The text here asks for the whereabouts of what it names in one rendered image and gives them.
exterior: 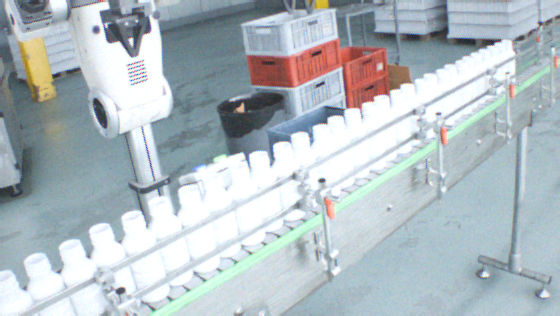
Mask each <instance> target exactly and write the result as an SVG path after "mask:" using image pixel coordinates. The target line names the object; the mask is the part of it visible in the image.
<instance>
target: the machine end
mask: <svg viewBox="0 0 560 316"><path fill-rule="evenodd" d="M2 59H3V55H2V54H1V53H0V189H1V188H4V187H6V186H9V185H11V186H12V187H13V190H14V191H13V192H12V193H10V194H9V195H10V197H16V196H19V195H22V194H23V190H17V189H16V187H15V185H16V184H18V183H20V177H22V170H23V169H24V168H23V167H22V152H24V151H25V150H24V149H23V134H22V129H23V126H22V124H19V119H18V116H17V114H16V108H15V106H14V103H13V102H14V100H13V98H12V95H11V91H10V89H11V85H10V84H9V83H8V80H7V79H8V77H9V74H10V72H9V70H7V71H4V66H3V63H2Z"/></svg>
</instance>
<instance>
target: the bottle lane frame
mask: <svg viewBox="0 0 560 316"><path fill-rule="evenodd" d="M557 63H558V67H557V68H555V67H554V87H555V89H556V92H554V98H555V102H556V101H557V100H558V99H560V59H559V60H557ZM542 79H544V87H545V88H549V87H550V65H549V66H548V67H546V68H544V69H543V70H542V71H540V72H538V73H536V74H535V75H534V76H533V77H530V78H529V79H528V80H527V81H525V82H523V83H521V86H520V87H518V86H517V87H516V88H514V97H513V98H510V121H512V127H511V134H512V136H513V137H515V136H516V135H517V134H518V133H519V132H521V131H522V130H523V129H524V128H525V127H526V126H528V124H531V108H532V105H533V103H534V102H536V101H538V100H540V102H541V114H542V113H543V112H544V111H546V110H547V109H548V108H549V104H548V100H544V99H543V98H542V97H541V90H542V89H543V97H544V98H550V93H549V92H548V90H549V89H544V88H542V87H541V80H542ZM497 110H498V112H499V114H498V119H499V120H502V121H505V110H506V105H505V95H504V96H502V97H500V99H496V101H495V102H493V103H491V105H489V106H487V107H485V108H484V109H482V110H481V111H480V112H478V113H477V114H474V115H472V116H471V117H470V118H469V119H467V120H466V121H465V122H463V123H460V124H459V125H458V126H456V127H455V128H454V131H452V130H450V131H448V133H447V144H446V145H443V144H442V160H443V171H445V172H446V173H447V177H446V178H445V187H446V188H447V191H448V190H449V189H451V188H452V187H454V186H455V185H456V184H458V183H459V182H460V181H461V180H462V179H463V178H465V177H466V176H467V175H468V174H469V173H470V172H473V171H474V170H475V169H476V168H477V167H479V165H480V164H482V163H483V162H484V161H485V160H487V159H489V158H490V156H492V155H493V154H494V153H495V152H496V151H497V150H499V149H500V148H502V147H503V146H504V145H505V144H504V139H503V138H504V136H502V135H499V134H498V133H497V132H495V124H496V123H498V126H499V133H504V134H505V129H504V128H503V124H504V123H499V122H498V120H496V119H495V118H496V111H497ZM429 157H431V168H432V170H435V171H437V153H436V140H434V141H433V142H432V143H431V144H427V146H425V147H423V148H420V150H419V151H417V152H416V153H414V154H413V153H412V155H411V156H410V157H408V158H407V159H404V161H403V162H399V163H396V165H395V166H394V167H392V168H391V169H387V171H386V172H384V173H383V174H382V175H378V177H377V178H375V179H374V180H372V181H369V183H368V184H365V185H363V186H359V188H358V189H357V190H355V191H353V193H349V192H348V193H349V195H348V196H346V197H345V198H343V199H342V202H341V203H340V204H339V203H335V204H333V206H334V218H333V219H331V223H330V228H331V236H332V243H333V247H334V248H336V249H337V250H338V251H339V254H340V256H339V257H338V263H339V265H338V267H339V268H340V270H341V273H342V272H343V271H345V270H346V269H347V268H349V267H350V266H351V265H353V264H354V263H356V262H357V261H358V260H360V259H361V258H362V257H364V256H365V255H366V254H368V253H369V252H370V251H371V250H372V249H373V248H375V247H377V246H379V245H380V244H381V243H383V242H384V241H385V240H386V239H387V238H388V237H390V236H391V235H392V234H394V233H395V232H396V231H398V229H399V228H401V227H402V226H404V225H406V224H407V223H409V222H410V220H412V219H413V218H414V217H416V216H417V215H418V214H420V213H421V211H423V210H424V209H425V208H427V207H428V206H429V205H431V204H432V203H434V202H435V201H437V200H438V195H437V194H436V192H435V190H436V189H437V188H433V187H431V186H430V184H429V183H427V176H426V174H427V173H429V172H430V171H429V169H426V159H427V158H429ZM302 221H303V224H301V225H299V226H298V227H296V228H295V229H291V228H289V229H290V232H287V233H286V234H284V235H283V236H277V235H276V236H277V239H276V240H274V241H273V242H271V243H269V244H268V245H265V244H263V245H264V248H261V249H259V250H257V251H256V252H254V253H250V252H248V253H249V256H248V257H246V258H244V260H242V261H235V260H232V261H234V265H232V266H231V267H229V268H228V269H227V270H225V271H222V270H218V271H219V274H217V275H215V276H214V277H213V278H212V279H208V280H205V279H203V278H200V279H201V280H202V281H203V283H202V284H201V285H199V286H198V287H195V288H193V289H191V290H190V289H187V288H185V290H186V291H187V293H184V294H183V295H181V296H180V297H179V298H177V299H171V298H168V299H169V300H170V302H169V303H168V304H167V305H163V307H161V308H159V309H158V310H156V309H153V308H150V309H151V310H152V313H151V314H148V315H147V316H237V315H239V314H241V313H242V312H245V311H246V310H247V309H249V308H250V307H251V306H252V305H254V304H256V303H258V302H259V301H261V302H263V303H265V304H266V305H268V310H269V314H270V316H282V315H283V314H285V313H287V312H289V311H290V310H291V309H293V308H294V307H295V306H297V305H298V304H300V303H301V302H302V301H304V300H305V299H306V298H308V297H309V296H310V295H312V294H313V293H316V292H317V291H318V290H319V289H320V288H322V287H323V286H324V285H326V284H327V283H328V282H329V278H328V277H327V275H326V272H325V271H326V270H327V269H328V268H327V267H326V266H324V265H322V262H321V260H320V261H318V257H317V249H318V248H319V247H320V245H319V244H317V245H316V242H315V234H314V232H315V231H316V230H318V229H321V233H322V245H325V246H326V244H325V237H324V229H323V221H322V213H321V212H320V213H315V216H313V217H311V219H309V220H308V221H304V220H302ZM341 273H340V274H341Z"/></svg>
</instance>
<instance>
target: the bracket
mask: <svg viewBox="0 0 560 316"><path fill-rule="evenodd" d="M539 39H540V41H543V38H542V35H540V36H539V37H537V38H536V41H537V43H536V46H535V49H538V51H536V56H537V57H538V59H537V60H535V61H534V62H535V66H542V60H541V59H540V57H542V56H549V59H551V62H550V87H549V88H545V87H544V79H542V80H541V87H542V88H544V89H549V90H548V92H549V93H550V98H544V97H543V89H542V90H541V97H542V98H543V99H544V100H548V104H549V107H553V104H554V103H555V98H554V92H556V89H555V87H554V67H555V68H557V67H558V63H557V60H558V58H559V57H560V54H556V51H555V48H554V46H551V50H550V51H549V53H543V52H542V50H541V51H540V49H542V47H543V43H539V42H540V41H539ZM486 70H488V74H487V76H491V79H490V78H489V80H488V82H489V85H491V88H490V87H489V88H488V89H487V90H488V95H487V96H495V95H496V91H497V89H494V85H496V84H503V88H504V89H505V105H506V110H505V121H502V120H499V119H498V114H499V112H498V110H497V111H496V118H495V119H496V120H498V122H499V123H504V124H503V128H504V129H505V134H504V133H499V126H498V123H496V124H495V132H497V133H498V134H499V135H502V136H504V138H503V139H504V144H505V145H509V140H512V138H513V136H512V134H511V127H512V121H510V98H513V97H514V88H515V86H518V87H520V86H521V83H520V82H512V78H511V77H510V72H505V76H506V79H504V80H503V81H497V78H493V76H494V75H496V68H489V69H486ZM413 110H414V115H416V116H419V119H417V120H416V127H419V128H420V130H417V131H416V132H415V134H416V139H415V140H418V141H423V140H425V139H426V138H427V131H425V130H423V128H424V127H426V126H429V127H433V132H436V153H437V171H435V170H432V168H431V157H429V158H427V159H426V169H429V171H430V172H429V173H427V174H426V176H427V183H429V184H430V186H431V187H433V188H437V189H436V190H435V192H436V194H437V195H438V200H443V195H444V194H445V193H446V192H447V188H446V187H445V178H446V177H447V173H446V172H445V171H443V160H442V144H443V145H446V144H447V132H448V130H452V131H454V128H455V127H454V126H453V125H447V124H445V120H444V119H442V117H441V115H442V113H441V112H436V113H435V118H436V120H434V121H433V122H429V121H427V119H426V118H422V115H425V114H426V106H419V105H418V106H416V107H414V108H413ZM291 172H292V173H293V175H294V179H293V181H297V182H300V183H301V184H300V185H298V186H297V189H298V194H301V195H303V197H302V198H301V199H299V200H297V201H296V203H298V209H297V210H299V211H302V212H308V211H309V210H311V209H312V208H313V203H312V201H313V199H312V198H309V197H306V196H307V195H309V194H312V195H314V198H315V203H316V204H318V205H320V206H321V213H322V221H323V229H324V237H325V244H326V246H325V245H322V233H321V229H318V230H316V231H315V232H314V234H315V242H316V245H317V244H319V245H320V247H319V248H318V249H317V257H318V261H320V260H321V262H322V265H324V266H326V267H327V268H328V269H327V270H326V271H325V272H326V275H327V277H328V278H329V282H330V283H335V282H336V277H337V276H338V275H339V274H340V273H341V270H340V268H339V267H338V265H339V263H338V257H339V256H340V254H339V251H338V250H337V249H336V248H334V247H333V243H332V236H331V228H330V223H331V219H333V218H334V206H333V203H334V202H336V203H339V204H340V203H341V202H342V198H341V197H338V196H335V195H333V194H332V188H331V187H329V186H326V179H325V178H319V179H317V182H318V189H314V190H313V189H311V185H310V184H306V183H304V181H306V180H307V179H309V178H310V172H309V169H308V168H304V167H299V168H297V169H295V170H293V171H291ZM431 172H432V173H436V175H435V179H436V180H437V185H433V184H432V182H431V181H432V180H431V176H432V175H431ZM324 249H325V254H324ZM324 258H325V260H326V261H327V263H325V262H324V260H323V259H324ZM92 274H93V275H94V277H95V280H96V284H97V285H99V286H100V287H101V288H102V289H103V288H105V287H106V289H104V290H103V294H104V297H105V299H106V301H107V302H108V303H109V304H110V305H108V306H105V309H106V310H107V313H108V316H142V315H140V313H139V308H138V305H137V302H136V299H135V297H133V295H132V294H128V295H127V292H126V288H125V287H119V288H115V287H113V286H109V285H111V284H113V283H114V282H116V280H115V278H114V274H113V271H112V270H110V269H109V268H107V267H103V268H102V269H100V270H98V271H97V272H94V273H92Z"/></svg>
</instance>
